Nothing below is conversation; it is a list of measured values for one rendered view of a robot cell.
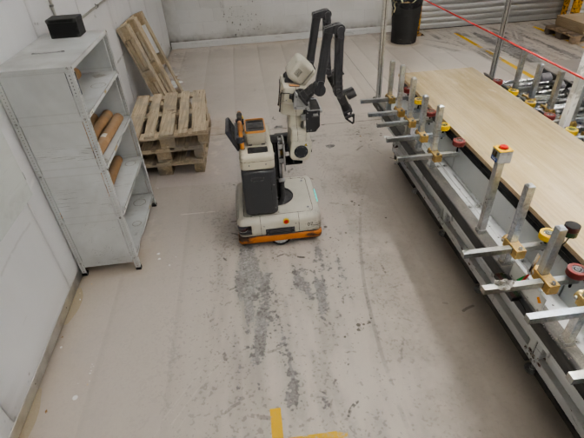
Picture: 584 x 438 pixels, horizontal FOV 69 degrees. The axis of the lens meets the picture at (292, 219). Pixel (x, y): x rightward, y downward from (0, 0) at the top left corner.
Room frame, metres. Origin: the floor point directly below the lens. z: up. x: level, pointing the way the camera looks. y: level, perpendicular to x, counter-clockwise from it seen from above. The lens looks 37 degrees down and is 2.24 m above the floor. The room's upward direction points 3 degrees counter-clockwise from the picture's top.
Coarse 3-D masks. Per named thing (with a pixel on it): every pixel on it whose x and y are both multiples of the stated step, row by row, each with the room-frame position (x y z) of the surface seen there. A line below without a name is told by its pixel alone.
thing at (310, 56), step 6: (312, 12) 3.22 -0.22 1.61; (318, 12) 3.17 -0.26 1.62; (324, 12) 3.17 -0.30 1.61; (330, 12) 3.17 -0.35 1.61; (312, 18) 3.19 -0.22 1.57; (318, 18) 3.17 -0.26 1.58; (324, 18) 3.17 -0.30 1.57; (312, 24) 3.18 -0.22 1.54; (318, 24) 3.18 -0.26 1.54; (312, 30) 3.18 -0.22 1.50; (318, 30) 3.18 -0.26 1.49; (312, 36) 3.18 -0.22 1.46; (312, 42) 3.18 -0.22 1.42; (312, 48) 3.17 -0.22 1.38; (312, 54) 3.17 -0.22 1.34; (312, 60) 3.17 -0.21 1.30
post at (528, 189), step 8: (528, 184) 1.58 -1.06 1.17; (528, 192) 1.57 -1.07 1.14; (520, 200) 1.60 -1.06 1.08; (528, 200) 1.57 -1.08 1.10; (520, 208) 1.58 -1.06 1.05; (528, 208) 1.57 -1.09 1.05; (520, 216) 1.57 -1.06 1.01; (512, 224) 1.59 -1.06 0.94; (520, 224) 1.57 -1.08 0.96; (512, 232) 1.58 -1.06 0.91; (520, 232) 1.57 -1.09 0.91; (512, 240) 1.57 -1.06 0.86; (504, 256) 1.58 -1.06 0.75
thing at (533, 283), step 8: (528, 280) 1.30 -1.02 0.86; (536, 280) 1.30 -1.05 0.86; (560, 280) 1.29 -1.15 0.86; (568, 280) 1.29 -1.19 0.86; (488, 288) 1.27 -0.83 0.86; (496, 288) 1.27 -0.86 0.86; (512, 288) 1.27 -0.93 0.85; (520, 288) 1.27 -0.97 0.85; (528, 288) 1.28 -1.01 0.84; (536, 288) 1.28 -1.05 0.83
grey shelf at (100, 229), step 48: (48, 48) 2.90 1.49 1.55; (96, 48) 3.34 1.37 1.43; (0, 96) 2.43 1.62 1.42; (48, 96) 2.45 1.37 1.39; (96, 96) 2.79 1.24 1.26; (48, 144) 2.44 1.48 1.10; (96, 144) 2.47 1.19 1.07; (48, 192) 2.43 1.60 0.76; (96, 192) 2.46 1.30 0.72; (144, 192) 3.34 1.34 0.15; (96, 240) 2.45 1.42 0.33
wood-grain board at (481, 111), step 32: (448, 96) 3.32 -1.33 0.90; (480, 96) 3.29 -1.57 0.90; (512, 96) 3.25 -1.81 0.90; (480, 128) 2.73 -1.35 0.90; (512, 128) 2.70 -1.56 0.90; (544, 128) 2.67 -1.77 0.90; (480, 160) 2.33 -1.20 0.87; (512, 160) 2.26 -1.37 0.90; (544, 160) 2.24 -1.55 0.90; (576, 160) 2.22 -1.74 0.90; (512, 192) 1.95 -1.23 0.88; (544, 192) 1.90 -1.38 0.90; (576, 192) 1.89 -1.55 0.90; (544, 224) 1.65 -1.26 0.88; (576, 256) 1.41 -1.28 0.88
